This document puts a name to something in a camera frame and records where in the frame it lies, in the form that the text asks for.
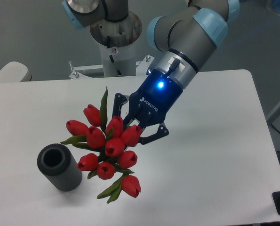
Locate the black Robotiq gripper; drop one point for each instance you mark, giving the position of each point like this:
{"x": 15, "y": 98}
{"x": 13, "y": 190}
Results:
{"x": 150, "y": 103}

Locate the red tulip bouquet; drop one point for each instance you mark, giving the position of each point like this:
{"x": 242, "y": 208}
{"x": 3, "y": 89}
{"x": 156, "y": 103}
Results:
{"x": 108, "y": 142}

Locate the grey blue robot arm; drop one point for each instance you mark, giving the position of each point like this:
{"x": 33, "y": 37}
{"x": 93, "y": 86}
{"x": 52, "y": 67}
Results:
{"x": 187, "y": 39}

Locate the dark grey ribbed vase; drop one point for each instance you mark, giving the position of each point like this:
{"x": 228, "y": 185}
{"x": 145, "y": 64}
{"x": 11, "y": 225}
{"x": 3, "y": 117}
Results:
{"x": 58, "y": 165}

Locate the beige chair armrest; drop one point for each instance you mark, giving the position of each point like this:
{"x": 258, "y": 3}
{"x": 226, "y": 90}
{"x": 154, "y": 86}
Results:
{"x": 14, "y": 72}

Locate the white metal base frame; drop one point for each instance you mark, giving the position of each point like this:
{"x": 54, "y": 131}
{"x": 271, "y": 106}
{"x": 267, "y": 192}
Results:
{"x": 96, "y": 71}

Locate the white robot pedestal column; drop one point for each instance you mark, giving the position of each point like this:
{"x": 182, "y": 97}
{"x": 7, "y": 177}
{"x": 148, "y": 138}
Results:
{"x": 116, "y": 41}

